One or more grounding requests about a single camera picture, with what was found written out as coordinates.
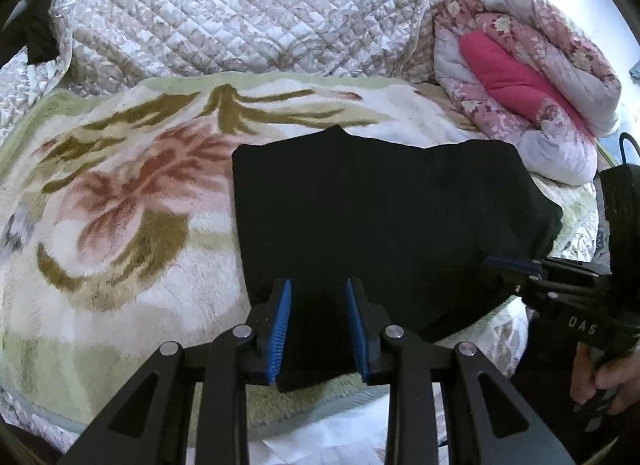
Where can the quilted leaf-print bedspread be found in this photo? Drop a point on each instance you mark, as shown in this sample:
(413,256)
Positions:
(225,10)

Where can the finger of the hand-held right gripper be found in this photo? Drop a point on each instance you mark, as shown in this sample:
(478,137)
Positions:
(530,292)
(515,265)

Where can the pink floral comforter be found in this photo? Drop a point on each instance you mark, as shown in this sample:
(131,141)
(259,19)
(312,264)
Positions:
(480,15)

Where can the floral fleece blanket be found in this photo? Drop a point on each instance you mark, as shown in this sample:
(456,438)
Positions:
(125,245)

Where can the black pants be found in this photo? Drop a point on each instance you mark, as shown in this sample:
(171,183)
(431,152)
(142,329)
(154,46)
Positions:
(375,205)

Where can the person's right hand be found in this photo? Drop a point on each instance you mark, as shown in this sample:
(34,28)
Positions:
(615,380)

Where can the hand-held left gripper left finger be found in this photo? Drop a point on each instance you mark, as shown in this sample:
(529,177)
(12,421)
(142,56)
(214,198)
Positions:
(280,330)

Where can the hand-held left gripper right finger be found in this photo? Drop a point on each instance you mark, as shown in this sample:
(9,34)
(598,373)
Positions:
(357,330)

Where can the dark cloth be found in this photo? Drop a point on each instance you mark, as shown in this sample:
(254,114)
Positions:
(40,40)

